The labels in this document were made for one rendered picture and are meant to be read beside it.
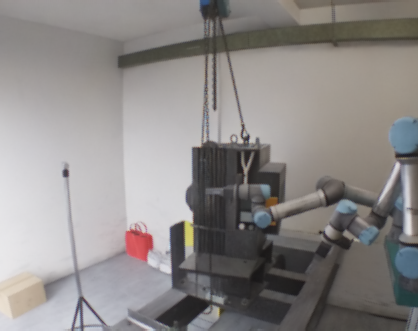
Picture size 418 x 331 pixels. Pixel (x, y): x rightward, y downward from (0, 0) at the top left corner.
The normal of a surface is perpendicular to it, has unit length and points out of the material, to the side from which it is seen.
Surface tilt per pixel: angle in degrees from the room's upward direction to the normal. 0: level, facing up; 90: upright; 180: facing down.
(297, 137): 90
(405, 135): 83
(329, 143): 90
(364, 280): 90
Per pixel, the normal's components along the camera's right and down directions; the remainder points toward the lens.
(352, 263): -0.53, 0.11
